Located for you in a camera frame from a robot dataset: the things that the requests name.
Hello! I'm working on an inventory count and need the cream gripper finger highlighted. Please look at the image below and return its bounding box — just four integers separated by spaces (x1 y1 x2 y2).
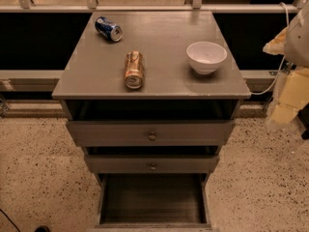
263 28 288 55
267 67 309 127

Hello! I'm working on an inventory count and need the orange soda can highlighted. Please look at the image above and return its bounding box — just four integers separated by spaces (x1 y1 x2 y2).
125 50 144 89

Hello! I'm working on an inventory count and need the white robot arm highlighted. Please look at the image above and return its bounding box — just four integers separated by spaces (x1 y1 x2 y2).
263 3 309 125

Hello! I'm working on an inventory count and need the grey top drawer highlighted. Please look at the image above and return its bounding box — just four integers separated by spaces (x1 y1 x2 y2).
67 121 235 147

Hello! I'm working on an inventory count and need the grey drawer cabinet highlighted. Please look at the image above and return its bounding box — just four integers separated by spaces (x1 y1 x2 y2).
51 10 252 232

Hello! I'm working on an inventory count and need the blue soda can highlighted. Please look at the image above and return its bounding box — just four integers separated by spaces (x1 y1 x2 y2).
95 16 123 43

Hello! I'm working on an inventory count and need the grey open bottom drawer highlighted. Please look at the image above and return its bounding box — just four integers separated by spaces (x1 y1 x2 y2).
87 174 219 232

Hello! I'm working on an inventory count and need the grey middle drawer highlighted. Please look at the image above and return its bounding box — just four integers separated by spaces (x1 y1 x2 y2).
84 155 219 174

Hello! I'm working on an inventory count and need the white ceramic bowl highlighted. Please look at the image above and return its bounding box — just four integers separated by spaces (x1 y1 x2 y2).
186 42 227 74

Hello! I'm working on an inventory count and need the white cable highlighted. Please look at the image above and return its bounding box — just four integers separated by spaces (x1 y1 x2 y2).
250 1 291 97

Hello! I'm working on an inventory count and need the black floor cable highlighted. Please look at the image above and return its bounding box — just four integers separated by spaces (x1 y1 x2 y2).
0 208 21 232

